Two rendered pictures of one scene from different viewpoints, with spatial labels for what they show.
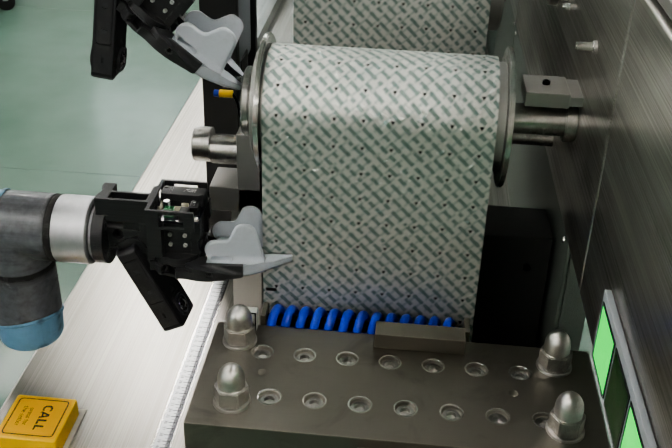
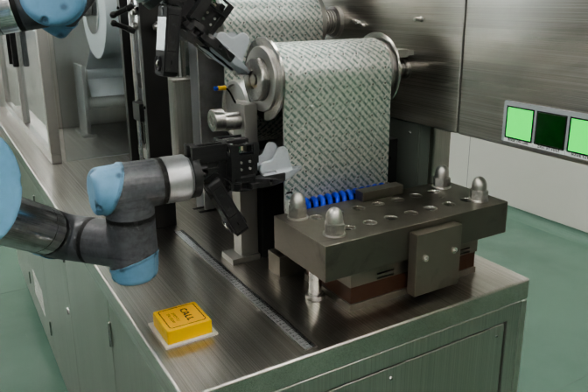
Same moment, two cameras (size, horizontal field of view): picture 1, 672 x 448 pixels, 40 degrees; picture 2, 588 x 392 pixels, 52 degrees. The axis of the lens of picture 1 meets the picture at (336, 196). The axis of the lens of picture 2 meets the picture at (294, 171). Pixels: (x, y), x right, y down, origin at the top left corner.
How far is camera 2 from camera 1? 0.71 m
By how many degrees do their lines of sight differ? 35
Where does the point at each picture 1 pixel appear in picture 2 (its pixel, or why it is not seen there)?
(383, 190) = (344, 112)
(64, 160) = not seen: outside the picture
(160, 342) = (195, 273)
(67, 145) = not seen: outside the picture
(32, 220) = (155, 171)
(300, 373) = (346, 217)
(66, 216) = (176, 164)
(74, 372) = (162, 300)
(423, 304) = (364, 180)
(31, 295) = (150, 234)
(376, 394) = (391, 213)
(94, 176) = not seen: outside the picture
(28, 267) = (150, 211)
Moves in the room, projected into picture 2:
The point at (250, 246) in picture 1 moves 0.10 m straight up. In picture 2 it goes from (285, 160) to (284, 103)
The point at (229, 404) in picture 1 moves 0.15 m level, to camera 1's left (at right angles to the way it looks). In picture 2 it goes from (339, 231) to (258, 254)
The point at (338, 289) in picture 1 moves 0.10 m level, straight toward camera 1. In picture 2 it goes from (324, 182) to (360, 196)
